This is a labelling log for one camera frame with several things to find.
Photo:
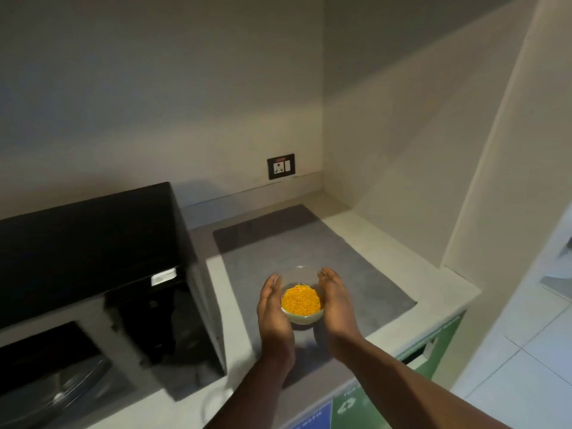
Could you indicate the person's right hand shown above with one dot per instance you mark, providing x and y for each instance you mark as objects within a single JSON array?
[{"x": 336, "y": 317}]

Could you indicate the person's left hand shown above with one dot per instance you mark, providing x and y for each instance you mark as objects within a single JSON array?
[{"x": 273, "y": 321}]

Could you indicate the person's left thumb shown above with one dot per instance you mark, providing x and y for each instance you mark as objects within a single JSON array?
[{"x": 272, "y": 288}]

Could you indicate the person's right thumb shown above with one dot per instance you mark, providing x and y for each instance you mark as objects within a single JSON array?
[{"x": 330, "y": 281}]

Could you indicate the clear glass bowl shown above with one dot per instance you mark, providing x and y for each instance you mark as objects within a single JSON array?
[{"x": 298, "y": 277}]

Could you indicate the person's right forearm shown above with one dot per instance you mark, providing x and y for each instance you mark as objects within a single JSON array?
[{"x": 402, "y": 384}]

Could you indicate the person's left forearm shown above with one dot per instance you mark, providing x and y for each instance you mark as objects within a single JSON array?
[{"x": 252, "y": 393}]

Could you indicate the orange fried noodle snack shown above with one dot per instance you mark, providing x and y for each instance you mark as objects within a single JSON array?
[{"x": 301, "y": 300}]

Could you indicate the grey counter mat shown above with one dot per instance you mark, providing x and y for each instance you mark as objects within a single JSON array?
[{"x": 286, "y": 245}]

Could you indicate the glossy black microwave door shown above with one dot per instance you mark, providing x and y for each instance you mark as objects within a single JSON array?
[{"x": 178, "y": 326}]

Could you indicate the blue waste bin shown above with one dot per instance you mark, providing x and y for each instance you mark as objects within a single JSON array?
[{"x": 313, "y": 417}]

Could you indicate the black microwave oven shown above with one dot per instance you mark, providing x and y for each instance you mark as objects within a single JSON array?
[{"x": 89, "y": 254}]

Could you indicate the glass microwave turntable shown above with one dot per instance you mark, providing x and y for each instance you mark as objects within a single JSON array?
[{"x": 76, "y": 388}]

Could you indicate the grey floor mat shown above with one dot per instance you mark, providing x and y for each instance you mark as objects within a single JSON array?
[{"x": 558, "y": 285}]

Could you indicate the black wall power socket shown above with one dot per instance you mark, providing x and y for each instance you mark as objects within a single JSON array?
[{"x": 281, "y": 166}]

